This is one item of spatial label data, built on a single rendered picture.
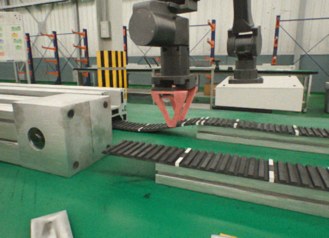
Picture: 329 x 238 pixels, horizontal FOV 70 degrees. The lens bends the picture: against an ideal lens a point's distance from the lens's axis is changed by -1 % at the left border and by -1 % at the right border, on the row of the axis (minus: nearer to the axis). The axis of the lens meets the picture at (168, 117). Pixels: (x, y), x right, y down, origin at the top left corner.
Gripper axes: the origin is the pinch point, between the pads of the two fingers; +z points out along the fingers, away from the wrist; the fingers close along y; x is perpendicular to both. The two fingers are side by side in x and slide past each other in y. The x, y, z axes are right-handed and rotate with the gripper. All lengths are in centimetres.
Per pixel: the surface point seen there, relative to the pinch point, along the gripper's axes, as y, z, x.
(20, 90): 3.7, -6.1, -39.2
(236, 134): 1.5, 1.9, 12.3
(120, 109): -2.9, -0.9, -15.1
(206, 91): -473, 51, -88
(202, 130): 2.0, 1.4, 6.0
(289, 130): 2.3, 0.2, 21.0
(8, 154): 23.3, 0.7, -18.2
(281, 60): -745, -9, 82
